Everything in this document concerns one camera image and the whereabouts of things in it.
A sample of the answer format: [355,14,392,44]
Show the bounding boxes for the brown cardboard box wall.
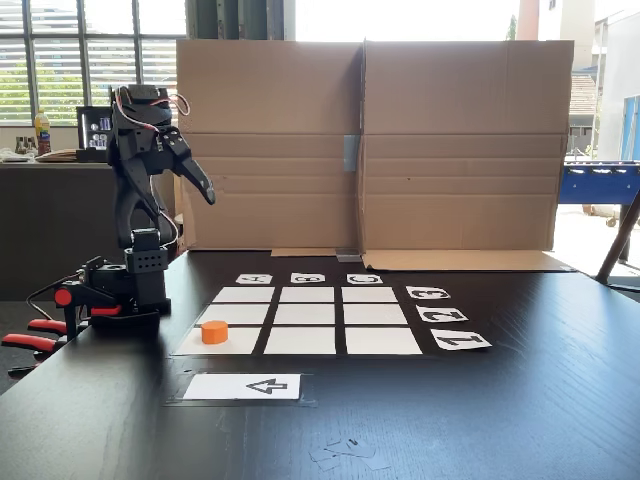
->
[360,38,576,274]
[175,38,365,258]

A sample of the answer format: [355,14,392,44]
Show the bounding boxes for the paper sheet number 3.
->
[405,285,452,301]

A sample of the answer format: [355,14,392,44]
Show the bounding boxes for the slanted metal table leg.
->
[595,192,640,292]

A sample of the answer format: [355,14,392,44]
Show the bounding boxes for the paper sheet number 2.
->
[415,306,470,324]

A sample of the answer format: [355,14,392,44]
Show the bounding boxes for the black red table clamp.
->
[53,279,124,341]

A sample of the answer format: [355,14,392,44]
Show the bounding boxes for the yellow drink bottle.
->
[33,109,52,156]

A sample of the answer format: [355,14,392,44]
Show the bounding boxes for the stack of papers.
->
[34,148,79,164]

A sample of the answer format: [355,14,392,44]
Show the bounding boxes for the round orange token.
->
[200,320,230,345]

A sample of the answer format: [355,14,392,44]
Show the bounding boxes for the paper sheet number 1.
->
[429,329,493,352]

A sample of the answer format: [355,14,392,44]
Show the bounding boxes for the white arrow paper sheet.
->
[182,373,302,401]

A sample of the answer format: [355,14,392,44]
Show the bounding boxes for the red handled spring clamp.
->
[1,318,71,379]

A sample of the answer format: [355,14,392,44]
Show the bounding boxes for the blue foosball table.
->
[558,158,640,229]

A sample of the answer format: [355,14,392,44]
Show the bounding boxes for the black power cable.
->
[25,272,84,322]

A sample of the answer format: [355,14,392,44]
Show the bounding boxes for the black mini fridge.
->
[75,104,115,163]

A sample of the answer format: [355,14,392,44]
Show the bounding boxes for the dark counter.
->
[0,160,176,301]

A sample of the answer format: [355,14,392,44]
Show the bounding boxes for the white nine-square grid sheet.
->
[174,285,425,357]

